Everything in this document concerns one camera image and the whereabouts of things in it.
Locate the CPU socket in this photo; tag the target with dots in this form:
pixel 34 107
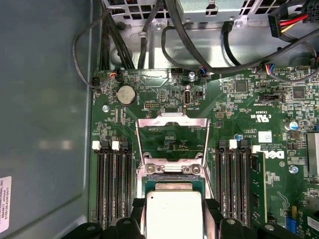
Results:
pixel 142 174

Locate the metal socket cover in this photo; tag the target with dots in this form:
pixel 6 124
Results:
pixel 154 122

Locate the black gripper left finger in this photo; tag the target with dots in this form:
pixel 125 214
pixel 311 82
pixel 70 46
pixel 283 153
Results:
pixel 112 230

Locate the silver internal USB port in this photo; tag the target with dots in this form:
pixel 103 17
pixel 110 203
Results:
pixel 187 95

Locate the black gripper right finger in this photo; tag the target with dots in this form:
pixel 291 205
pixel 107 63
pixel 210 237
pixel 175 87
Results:
pixel 236 230

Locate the green RAM stick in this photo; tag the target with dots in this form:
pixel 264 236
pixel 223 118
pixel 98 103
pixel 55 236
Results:
pixel 258 189

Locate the black open PC case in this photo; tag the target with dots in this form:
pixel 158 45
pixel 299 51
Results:
pixel 45 99

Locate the silver CPU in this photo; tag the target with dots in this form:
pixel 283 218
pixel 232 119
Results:
pixel 174 214

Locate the white label sticker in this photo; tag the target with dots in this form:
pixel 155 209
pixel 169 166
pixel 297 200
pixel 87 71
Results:
pixel 5 204

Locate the silver chipset heatsink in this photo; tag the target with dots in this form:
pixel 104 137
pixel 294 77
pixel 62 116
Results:
pixel 313 154

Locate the green motherboard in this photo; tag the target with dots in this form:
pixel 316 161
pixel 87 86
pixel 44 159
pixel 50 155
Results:
pixel 224 119

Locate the silver coin battery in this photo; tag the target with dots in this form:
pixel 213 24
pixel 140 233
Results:
pixel 126 95

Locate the silver drive cage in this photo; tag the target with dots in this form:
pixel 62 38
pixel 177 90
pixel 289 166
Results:
pixel 199 12

